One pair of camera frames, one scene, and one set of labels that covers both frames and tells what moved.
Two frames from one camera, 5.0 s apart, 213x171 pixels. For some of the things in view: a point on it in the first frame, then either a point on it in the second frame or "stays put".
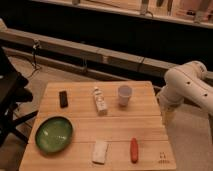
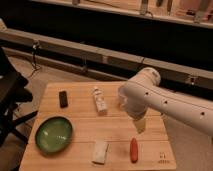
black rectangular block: x=63 y=99 stays put
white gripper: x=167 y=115 -> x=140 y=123
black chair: x=13 y=92 stays put
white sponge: x=99 y=151 stays put
